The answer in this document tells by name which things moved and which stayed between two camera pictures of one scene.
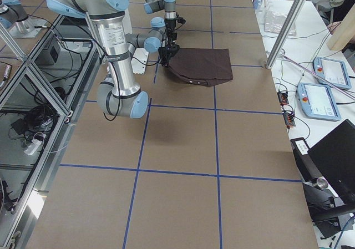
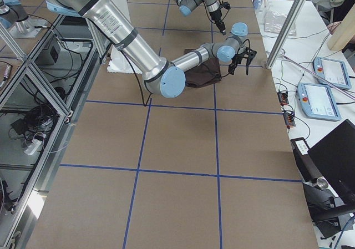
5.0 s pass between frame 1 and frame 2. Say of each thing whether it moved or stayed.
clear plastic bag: stayed
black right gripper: moved
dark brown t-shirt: moved
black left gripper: moved
